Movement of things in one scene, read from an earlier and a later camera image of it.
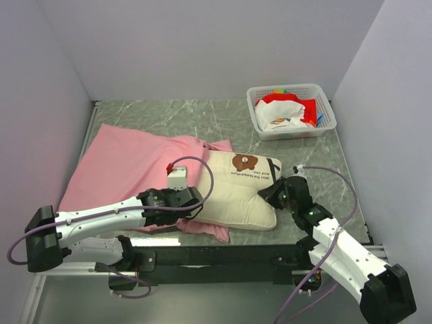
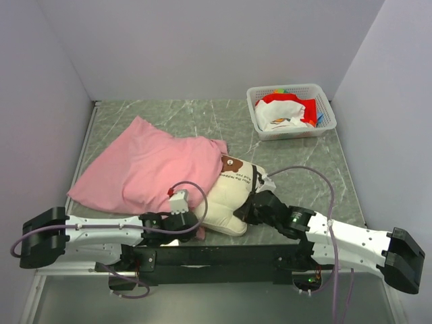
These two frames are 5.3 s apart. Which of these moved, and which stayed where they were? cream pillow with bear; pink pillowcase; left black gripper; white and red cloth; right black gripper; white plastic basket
Moved: pink pillowcase; cream pillow with bear; right black gripper; left black gripper
Stayed: white and red cloth; white plastic basket
